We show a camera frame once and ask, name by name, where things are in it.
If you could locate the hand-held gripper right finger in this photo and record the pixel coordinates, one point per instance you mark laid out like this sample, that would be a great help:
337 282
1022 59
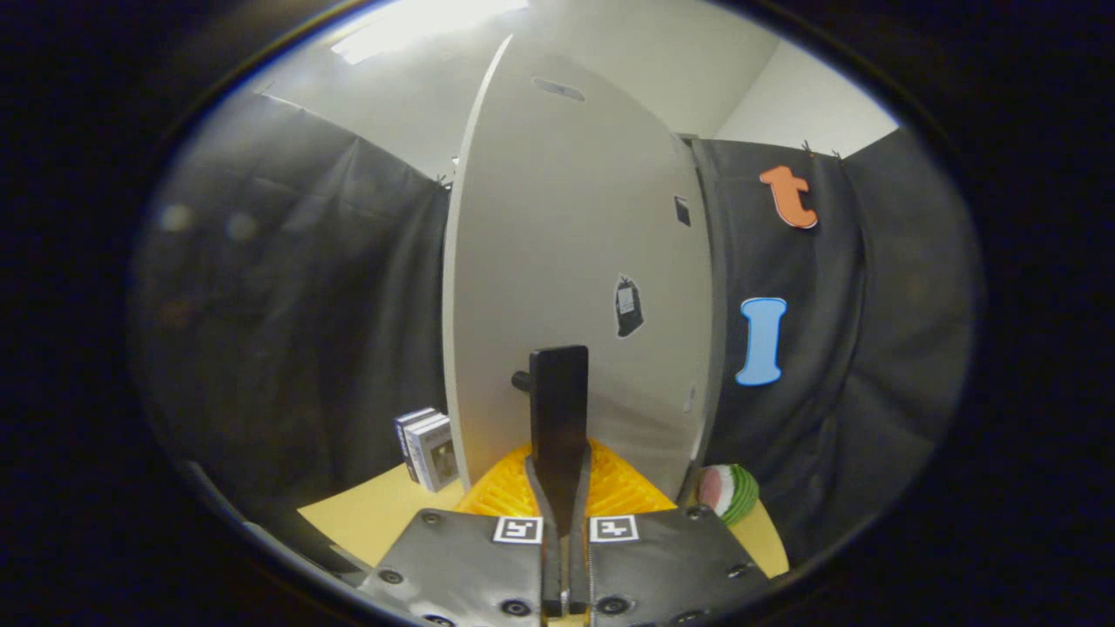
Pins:
578 566

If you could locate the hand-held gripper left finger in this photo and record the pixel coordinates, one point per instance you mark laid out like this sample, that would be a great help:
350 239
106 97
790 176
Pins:
550 566

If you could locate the white shoe cabinet door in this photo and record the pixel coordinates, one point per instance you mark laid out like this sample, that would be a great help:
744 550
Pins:
540 218

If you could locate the grey cover book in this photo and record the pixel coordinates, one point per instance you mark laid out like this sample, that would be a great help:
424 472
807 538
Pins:
435 453

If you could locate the watermelon slice toy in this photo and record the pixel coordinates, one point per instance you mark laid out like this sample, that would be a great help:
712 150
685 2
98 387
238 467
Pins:
730 492

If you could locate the blue cover book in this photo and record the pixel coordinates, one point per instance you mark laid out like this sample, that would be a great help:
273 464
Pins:
402 431

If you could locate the black backdrop cloth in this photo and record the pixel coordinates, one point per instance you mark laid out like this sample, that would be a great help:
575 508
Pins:
287 305

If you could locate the long ceiling light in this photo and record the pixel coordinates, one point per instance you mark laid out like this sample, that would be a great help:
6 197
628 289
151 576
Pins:
418 22

